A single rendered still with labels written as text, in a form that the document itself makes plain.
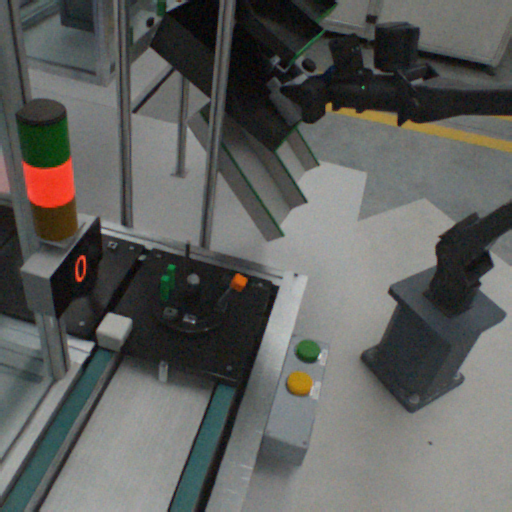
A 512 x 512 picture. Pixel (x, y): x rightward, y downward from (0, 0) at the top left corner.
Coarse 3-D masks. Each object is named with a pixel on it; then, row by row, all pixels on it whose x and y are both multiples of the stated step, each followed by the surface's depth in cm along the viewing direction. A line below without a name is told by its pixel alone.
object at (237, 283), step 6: (228, 276) 93; (234, 276) 93; (240, 276) 92; (228, 282) 92; (234, 282) 91; (240, 282) 91; (234, 288) 92; (240, 288) 92; (228, 294) 94; (222, 300) 95; (228, 300) 95; (222, 306) 96
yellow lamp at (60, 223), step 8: (72, 200) 64; (32, 208) 63; (40, 208) 62; (48, 208) 62; (56, 208) 62; (64, 208) 63; (72, 208) 64; (32, 216) 64; (40, 216) 63; (48, 216) 63; (56, 216) 63; (64, 216) 64; (72, 216) 65; (40, 224) 64; (48, 224) 64; (56, 224) 64; (64, 224) 64; (72, 224) 66; (40, 232) 65; (48, 232) 64; (56, 232) 65; (64, 232) 65; (72, 232) 66; (56, 240) 65
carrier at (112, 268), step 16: (112, 240) 109; (128, 240) 110; (112, 256) 106; (128, 256) 107; (96, 272) 103; (112, 272) 103; (128, 272) 104; (80, 288) 99; (96, 288) 100; (112, 288) 100; (80, 304) 97; (96, 304) 97; (112, 304) 100; (64, 320) 94; (80, 320) 94; (96, 320) 95; (80, 336) 93
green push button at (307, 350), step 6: (300, 342) 97; (306, 342) 97; (312, 342) 97; (300, 348) 96; (306, 348) 96; (312, 348) 96; (318, 348) 96; (300, 354) 95; (306, 354) 95; (312, 354) 95; (318, 354) 95; (306, 360) 95; (312, 360) 95
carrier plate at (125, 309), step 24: (144, 264) 106; (168, 264) 107; (192, 264) 107; (144, 288) 101; (264, 288) 105; (120, 312) 97; (144, 312) 97; (240, 312) 100; (144, 336) 94; (168, 336) 94; (216, 336) 95; (240, 336) 96; (144, 360) 92; (168, 360) 91; (192, 360) 91; (216, 360) 92; (240, 360) 92
